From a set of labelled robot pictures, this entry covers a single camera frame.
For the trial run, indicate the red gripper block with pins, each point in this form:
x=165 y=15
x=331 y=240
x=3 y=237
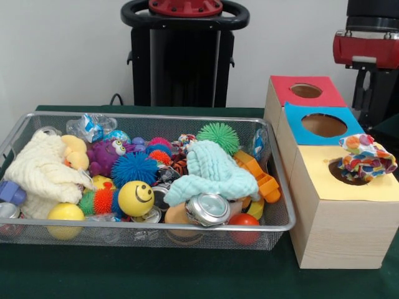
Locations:
x=368 y=50

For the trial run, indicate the colourful dotted cloth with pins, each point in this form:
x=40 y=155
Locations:
x=364 y=159

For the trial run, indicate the wooden box with three holes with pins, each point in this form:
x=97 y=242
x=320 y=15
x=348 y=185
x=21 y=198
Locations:
x=343 y=233

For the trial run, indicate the dark green table cloth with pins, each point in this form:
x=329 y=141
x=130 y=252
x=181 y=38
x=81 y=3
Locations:
x=187 y=274
x=391 y=123

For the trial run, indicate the orange plastic toy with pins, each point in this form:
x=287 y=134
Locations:
x=268 y=188

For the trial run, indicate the green spiky rubber ball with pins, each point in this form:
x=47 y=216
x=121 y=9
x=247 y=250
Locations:
x=218 y=132

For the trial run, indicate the light blue muslin cloth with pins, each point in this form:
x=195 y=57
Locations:
x=215 y=174

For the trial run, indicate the red ball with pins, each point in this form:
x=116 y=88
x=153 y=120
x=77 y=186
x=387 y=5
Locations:
x=244 y=219

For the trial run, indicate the crushed silver can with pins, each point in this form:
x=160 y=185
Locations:
x=205 y=208

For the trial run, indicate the blue spiky rubber ball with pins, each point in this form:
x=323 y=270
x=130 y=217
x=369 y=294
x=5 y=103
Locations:
x=134 y=169

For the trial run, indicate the yellow smiley face ball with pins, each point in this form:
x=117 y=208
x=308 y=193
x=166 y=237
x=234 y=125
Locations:
x=134 y=199

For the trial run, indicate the purple monster toy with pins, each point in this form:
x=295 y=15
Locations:
x=101 y=155

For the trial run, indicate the plain yellow ball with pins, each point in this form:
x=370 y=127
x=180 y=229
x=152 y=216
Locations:
x=65 y=213

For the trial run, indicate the cream muslin cloth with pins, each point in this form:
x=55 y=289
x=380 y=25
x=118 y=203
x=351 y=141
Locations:
x=40 y=171

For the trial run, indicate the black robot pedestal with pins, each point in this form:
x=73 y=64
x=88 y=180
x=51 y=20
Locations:
x=184 y=62

